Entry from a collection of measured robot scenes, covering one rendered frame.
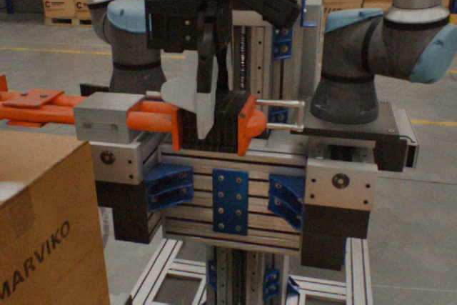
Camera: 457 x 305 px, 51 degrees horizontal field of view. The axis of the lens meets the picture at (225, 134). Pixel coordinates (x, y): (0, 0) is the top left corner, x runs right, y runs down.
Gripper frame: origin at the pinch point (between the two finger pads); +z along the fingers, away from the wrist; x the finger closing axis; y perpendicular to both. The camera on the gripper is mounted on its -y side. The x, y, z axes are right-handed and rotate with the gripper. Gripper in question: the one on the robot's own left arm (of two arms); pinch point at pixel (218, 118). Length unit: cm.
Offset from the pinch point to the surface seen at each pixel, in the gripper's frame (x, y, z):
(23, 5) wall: -832, 603, 97
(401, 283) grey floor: -130, -52, 119
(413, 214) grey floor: -191, -66, 118
